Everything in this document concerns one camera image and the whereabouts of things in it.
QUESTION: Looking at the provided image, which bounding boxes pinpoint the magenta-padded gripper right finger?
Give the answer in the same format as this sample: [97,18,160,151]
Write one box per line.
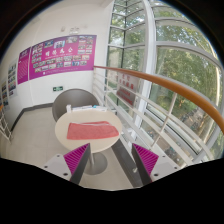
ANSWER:
[131,143,183,186]

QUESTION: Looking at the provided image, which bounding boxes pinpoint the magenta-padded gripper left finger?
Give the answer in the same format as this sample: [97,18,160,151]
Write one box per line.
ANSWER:
[42,142,92,185]

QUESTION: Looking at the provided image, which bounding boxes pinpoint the pink towel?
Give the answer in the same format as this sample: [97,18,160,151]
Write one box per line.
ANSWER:
[66,120,120,140]

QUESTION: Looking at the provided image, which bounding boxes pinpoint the flat white and blue box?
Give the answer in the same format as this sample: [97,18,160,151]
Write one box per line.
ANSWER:
[92,104,108,112]

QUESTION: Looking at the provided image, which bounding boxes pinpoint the grey round-back chair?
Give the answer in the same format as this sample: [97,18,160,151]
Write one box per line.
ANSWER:
[51,88,100,123]

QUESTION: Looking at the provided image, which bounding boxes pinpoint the red and white warning sign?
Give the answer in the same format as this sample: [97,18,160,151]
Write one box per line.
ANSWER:
[115,72,139,106]

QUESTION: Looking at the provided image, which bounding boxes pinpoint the white stair railing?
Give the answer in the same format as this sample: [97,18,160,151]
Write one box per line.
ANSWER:
[0,104,14,143]

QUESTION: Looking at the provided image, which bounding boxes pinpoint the white photo poster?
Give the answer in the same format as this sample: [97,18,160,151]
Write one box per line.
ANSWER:
[7,61,18,98]
[0,79,9,108]

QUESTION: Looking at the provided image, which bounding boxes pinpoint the large magenta photo poster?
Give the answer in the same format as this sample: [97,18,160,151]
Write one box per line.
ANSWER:
[28,34,98,81]

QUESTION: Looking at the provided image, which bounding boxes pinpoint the narrow magenta text poster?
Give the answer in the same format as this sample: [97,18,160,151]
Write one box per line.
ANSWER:
[17,46,32,85]

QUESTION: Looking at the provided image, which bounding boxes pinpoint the grey table pedestal base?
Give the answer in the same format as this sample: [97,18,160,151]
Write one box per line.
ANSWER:
[83,151,108,176]

